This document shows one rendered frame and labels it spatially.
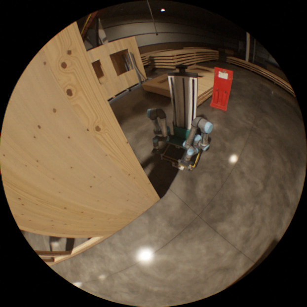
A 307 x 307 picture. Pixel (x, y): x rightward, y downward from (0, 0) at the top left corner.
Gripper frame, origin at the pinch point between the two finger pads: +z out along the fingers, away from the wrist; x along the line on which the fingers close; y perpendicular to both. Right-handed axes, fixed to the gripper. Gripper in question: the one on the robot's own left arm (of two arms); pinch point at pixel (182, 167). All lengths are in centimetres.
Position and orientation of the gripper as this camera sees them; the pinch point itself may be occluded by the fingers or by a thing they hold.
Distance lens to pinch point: 152.4
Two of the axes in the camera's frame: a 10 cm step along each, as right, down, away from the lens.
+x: 7.9, 4.9, -3.6
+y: -5.9, 4.7, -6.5
